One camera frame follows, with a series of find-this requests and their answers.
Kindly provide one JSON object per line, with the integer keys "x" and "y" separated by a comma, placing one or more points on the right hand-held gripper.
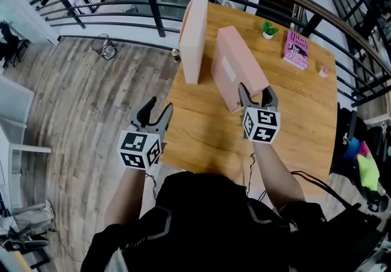
{"x": 262, "y": 125}

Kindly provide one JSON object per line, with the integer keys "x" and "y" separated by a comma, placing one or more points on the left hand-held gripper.
{"x": 134, "y": 145}

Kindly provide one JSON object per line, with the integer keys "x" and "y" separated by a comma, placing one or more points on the pink box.
{"x": 241, "y": 63}

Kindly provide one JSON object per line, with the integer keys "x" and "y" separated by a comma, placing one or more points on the beige box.
{"x": 192, "y": 44}

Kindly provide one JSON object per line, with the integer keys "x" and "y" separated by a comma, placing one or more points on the person's left forearm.
{"x": 128, "y": 197}

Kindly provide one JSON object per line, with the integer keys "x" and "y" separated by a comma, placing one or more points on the person's right forearm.
{"x": 278, "y": 176}

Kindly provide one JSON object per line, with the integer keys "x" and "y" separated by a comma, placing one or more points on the pink book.
{"x": 295, "y": 50}

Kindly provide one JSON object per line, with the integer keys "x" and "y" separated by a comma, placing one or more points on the small bottle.
{"x": 176, "y": 55}

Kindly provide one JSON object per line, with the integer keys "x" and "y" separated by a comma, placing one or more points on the small green potted plant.
{"x": 269, "y": 30}

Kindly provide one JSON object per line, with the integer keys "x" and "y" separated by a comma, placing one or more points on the black office chair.
{"x": 342, "y": 130}

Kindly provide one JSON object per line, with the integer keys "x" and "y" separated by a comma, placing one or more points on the blue cushion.
{"x": 351, "y": 148}

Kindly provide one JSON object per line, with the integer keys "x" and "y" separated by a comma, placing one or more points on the pink cushion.
{"x": 365, "y": 148}

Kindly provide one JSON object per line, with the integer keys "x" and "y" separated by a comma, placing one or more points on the person's black shirt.
{"x": 207, "y": 228}

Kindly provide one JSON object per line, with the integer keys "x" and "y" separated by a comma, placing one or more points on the yellow-green cushion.
{"x": 369, "y": 173}

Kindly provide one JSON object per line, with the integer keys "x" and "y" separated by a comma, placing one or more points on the white desk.
{"x": 15, "y": 118}

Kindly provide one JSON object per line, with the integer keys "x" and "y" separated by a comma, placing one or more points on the gray cloth bag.
{"x": 30, "y": 219}

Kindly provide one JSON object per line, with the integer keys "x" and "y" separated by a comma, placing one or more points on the black bag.
{"x": 342, "y": 240}

